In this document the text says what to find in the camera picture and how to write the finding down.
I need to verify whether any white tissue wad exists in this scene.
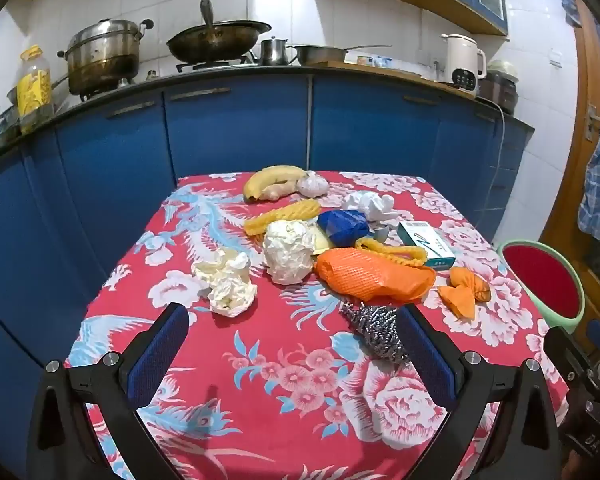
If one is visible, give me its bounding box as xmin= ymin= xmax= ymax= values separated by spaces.
xmin=342 ymin=190 xmax=399 ymax=224

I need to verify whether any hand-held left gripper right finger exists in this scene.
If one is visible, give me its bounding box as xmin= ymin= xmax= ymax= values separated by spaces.
xmin=397 ymin=304 xmax=563 ymax=480

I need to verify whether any white electric kettle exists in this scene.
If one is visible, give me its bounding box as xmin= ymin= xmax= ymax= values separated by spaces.
xmin=439 ymin=33 xmax=487 ymax=97

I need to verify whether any cream crumpled paper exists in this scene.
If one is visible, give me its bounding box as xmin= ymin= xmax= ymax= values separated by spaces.
xmin=192 ymin=249 xmax=258 ymax=317

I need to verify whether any yellow banana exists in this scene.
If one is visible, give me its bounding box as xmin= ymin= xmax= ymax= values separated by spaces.
xmin=243 ymin=165 xmax=308 ymax=204

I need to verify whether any red floral tablecloth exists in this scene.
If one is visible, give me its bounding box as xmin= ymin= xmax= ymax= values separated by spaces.
xmin=64 ymin=171 xmax=572 ymax=480

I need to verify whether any metal door handle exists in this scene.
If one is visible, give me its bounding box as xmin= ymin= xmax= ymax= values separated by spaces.
xmin=583 ymin=104 xmax=600 ymax=142

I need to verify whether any rice cooker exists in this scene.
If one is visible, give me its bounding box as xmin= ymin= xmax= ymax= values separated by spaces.
xmin=477 ymin=59 xmax=520 ymax=114

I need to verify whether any blue kitchen base cabinet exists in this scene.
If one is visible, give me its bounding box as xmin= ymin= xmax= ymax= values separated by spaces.
xmin=0 ymin=62 xmax=537 ymax=376

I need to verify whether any large white crumpled paper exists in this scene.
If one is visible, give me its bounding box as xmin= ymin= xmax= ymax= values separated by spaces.
xmin=263 ymin=219 xmax=317 ymax=286

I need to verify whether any ginger root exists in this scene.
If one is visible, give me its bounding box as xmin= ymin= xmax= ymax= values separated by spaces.
xmin=261 ymin=182 xmax=301 ymax=203

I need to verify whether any green bin with red bag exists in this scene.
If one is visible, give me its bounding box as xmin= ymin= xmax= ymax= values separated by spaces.
xmin=496 ymin=240 xmax=586 ymax=335

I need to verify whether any steel pan with handle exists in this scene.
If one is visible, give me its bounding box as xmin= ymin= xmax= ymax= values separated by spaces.
xmin=292 ymin=43 xmax=394 ymax=64

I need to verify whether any orange mesh bag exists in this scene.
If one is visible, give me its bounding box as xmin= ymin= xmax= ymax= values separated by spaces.
xmin=314 ymin=248 xmax=437 ymax=306

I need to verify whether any steel wool scrubber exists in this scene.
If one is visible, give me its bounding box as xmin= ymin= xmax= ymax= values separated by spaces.
xmin=339 ymin=304 xmax=412 ymax=367

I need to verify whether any steel steamer pot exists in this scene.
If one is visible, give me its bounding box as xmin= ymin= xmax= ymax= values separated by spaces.
xmin=57 ymin=18 xmax=155 ymax=97

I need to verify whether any gas stove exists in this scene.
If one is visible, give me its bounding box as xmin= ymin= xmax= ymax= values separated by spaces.
xmin=174 ymin=56 xmax=259 ymax=74

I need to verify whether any pale yellow foam sheet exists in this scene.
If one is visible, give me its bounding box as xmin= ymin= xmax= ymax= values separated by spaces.
xmin=307 ymin=222 xmax=335 ymax=256

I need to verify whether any yellow plastic jar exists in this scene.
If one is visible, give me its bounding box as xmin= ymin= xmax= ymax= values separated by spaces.
xmin=17 ymin=44 xmax=55 ymax=134

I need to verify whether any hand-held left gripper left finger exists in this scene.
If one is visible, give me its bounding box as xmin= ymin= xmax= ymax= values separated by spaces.
xmin=26 ymin=303 xmax=191 ymax=480

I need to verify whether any garlic bulb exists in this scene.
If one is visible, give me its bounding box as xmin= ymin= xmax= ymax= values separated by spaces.
xmin=297 ymin=171 xmax=330 ymax=198

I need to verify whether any small steel kettle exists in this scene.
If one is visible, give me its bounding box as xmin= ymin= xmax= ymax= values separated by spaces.
xmin=258 ymin=36 xmax=299 ymax=66

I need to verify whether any blue crumpled plastic bag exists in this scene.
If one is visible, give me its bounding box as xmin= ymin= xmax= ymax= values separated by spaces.
xmin=317 ymin=209 xmax=371 ymax=247

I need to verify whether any white power cable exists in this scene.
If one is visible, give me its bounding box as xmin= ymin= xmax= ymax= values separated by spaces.
xmin=481 ymin=96 xmax=507 ymax=217

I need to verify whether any wooden door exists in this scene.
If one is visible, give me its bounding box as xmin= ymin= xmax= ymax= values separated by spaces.
xmin=537 ymin=0 xmax=600 ymax=322

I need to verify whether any yellow foam fruit net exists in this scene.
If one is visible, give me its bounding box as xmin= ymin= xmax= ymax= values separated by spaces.
xmin=243 ymin=199 xmax=322 ymax=237
xmin=355 ymin=237 xmax=427 ymax=269

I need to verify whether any teal and white carton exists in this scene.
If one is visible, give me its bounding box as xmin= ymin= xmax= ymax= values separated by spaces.
xmin=397 ymin=220 xmax=456 ymax=268

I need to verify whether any dark wok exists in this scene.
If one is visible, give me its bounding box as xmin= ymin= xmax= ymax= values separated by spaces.
xmin=166 ymin=0 xmax=273 ymax=64

